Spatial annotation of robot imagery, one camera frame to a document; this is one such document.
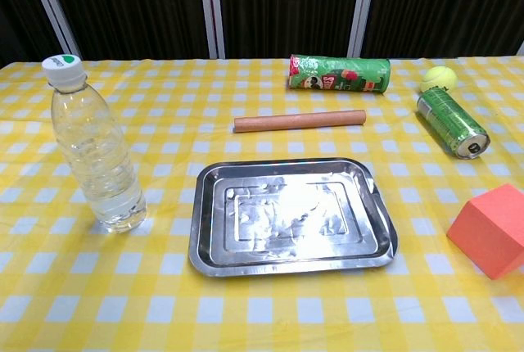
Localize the clear plastic bottle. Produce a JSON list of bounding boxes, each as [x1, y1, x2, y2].
[[40, 52, 147, 234]]

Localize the rectangular metal tray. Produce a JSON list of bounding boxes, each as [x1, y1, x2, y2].
[[187, 157, 400, 278]]

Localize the brown wooden stick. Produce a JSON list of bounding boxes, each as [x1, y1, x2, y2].
[[233, 109, 368, 135]]

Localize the green chips canister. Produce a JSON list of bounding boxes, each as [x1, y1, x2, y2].
[[287, 53, 392, 95]]

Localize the black pleated curtain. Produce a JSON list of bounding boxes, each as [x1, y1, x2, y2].
[[0, 0, 524, 69]]

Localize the green drink can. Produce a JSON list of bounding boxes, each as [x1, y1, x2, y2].
[[416, 88, 491, 160]]

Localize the yellow tennis ball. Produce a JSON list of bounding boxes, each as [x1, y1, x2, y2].
[[420, 65, 459, 93]]

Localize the yellow white checkered tablecloth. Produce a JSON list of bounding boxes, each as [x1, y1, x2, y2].
[[0, 56, 524, 352]]

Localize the orange foam cube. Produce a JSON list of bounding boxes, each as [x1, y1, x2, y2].
[[445, 183, 524, 280]]

